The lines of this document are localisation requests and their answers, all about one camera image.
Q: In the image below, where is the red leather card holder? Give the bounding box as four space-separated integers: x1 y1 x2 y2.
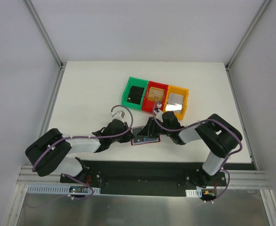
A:
131 126 161 146

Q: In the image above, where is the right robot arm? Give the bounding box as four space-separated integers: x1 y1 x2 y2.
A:
138 111 243 187

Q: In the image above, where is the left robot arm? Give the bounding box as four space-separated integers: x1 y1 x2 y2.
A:
25 119 134 184

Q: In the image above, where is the silver VIP card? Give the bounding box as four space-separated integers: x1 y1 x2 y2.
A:
165 93 184 113

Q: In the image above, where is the gold VIP card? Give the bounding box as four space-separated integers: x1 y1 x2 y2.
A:
147 87 165 102

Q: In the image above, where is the black VIP card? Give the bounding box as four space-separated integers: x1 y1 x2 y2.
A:
127 86 144 105

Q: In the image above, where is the red plastic bin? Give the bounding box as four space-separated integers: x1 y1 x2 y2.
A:
142 81 169 113

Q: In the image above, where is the yellow plastic bin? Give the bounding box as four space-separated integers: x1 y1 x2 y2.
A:
163 85 189 120

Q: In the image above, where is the green plastic bin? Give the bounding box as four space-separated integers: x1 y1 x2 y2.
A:
122 77 149 110

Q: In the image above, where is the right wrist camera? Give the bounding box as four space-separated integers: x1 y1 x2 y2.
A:
153 101 163 119

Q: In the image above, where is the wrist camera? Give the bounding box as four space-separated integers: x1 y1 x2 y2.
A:
153 101 163 119
111 110 125 123

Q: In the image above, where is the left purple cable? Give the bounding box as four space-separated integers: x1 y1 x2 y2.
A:
26 105 135 208

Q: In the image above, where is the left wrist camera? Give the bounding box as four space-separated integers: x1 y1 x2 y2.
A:
111 110 125 123

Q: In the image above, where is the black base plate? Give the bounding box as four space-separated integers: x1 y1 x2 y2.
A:
59 159 256 196

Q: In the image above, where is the right white cable duct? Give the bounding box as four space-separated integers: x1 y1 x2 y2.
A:
186 189 202 198

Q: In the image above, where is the white cable duct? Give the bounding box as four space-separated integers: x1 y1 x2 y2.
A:
27 185 92 195
186 189 202 198

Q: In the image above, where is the right aluminium table rail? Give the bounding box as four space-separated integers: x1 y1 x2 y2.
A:
225 66 272 190

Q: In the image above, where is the aluminium table rail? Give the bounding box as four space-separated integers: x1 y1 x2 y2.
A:
225 66 272 190
17 63 67 186

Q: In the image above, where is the left aluminium table rail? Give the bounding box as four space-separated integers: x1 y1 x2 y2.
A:
17 63 67 186

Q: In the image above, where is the left white cable duct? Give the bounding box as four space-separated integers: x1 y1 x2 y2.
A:
27 185 92 195

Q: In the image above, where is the right aluminium frame post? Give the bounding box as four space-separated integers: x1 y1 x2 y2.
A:
225 0 273 71

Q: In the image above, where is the aluminium frame post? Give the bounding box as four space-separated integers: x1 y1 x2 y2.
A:
225 0 273 71
23 0 64 68

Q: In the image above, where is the left aluminium frame post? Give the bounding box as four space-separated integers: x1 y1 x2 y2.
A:
23 0 64 68

